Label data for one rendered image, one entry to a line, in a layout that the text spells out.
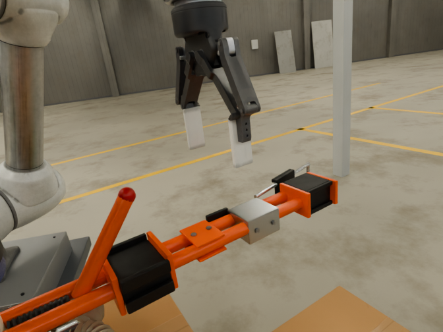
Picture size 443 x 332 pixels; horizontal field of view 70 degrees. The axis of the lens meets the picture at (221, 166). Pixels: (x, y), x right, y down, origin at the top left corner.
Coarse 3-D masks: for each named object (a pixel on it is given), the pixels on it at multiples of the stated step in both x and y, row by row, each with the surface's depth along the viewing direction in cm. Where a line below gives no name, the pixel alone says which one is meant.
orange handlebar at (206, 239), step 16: (288, 208) 56; (208, 224) 52; (224, 224) 54; (240, 224) 52; (176, 240) 50; (192, 240) 48; (208, 240) 48; (224, 240) 49; (176, 256) 46; (192, 256) 47; (208, 256) 48; (64, 288) 42; (32, 304) 40; (64, 304) 39; (80, 304) 39; (96, 304) 40; (32, 320) 37; (48, 320) 37; (64, 320) 38
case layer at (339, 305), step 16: (336, 288) 109; (320, 304) 103; (336, 304) 102; (352, 304) 102; (368, 304) 101; (288, 320) 99; (304, 320) 98; (320, 320) 97; (336, 320) 97; (352, 320) 96; (368, 320) 95; (384, 320) 95
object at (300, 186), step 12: (288, 180) 63; (300, 180) 62; (312, 180) 61; (324, 180) 61; (336, 180) 60; (288, 192) 60; (300, 192) 58; (312, 192) 58; (324, 192) 61; (336, 192) 61; (312, 204) 59; (324, 204) 61
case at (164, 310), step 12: (156, 300) 58; (168, 300) 58; (108, 312) 57; (144, 312) 56; (156, 312) 55; (168, 312) 55; (180, 312) 55; (108, 324) 54; (120, 324) 54; (132, 324) 53; (144, 324) 53; (156, 324) 53; (168, 324) 52; (180, 324) 52
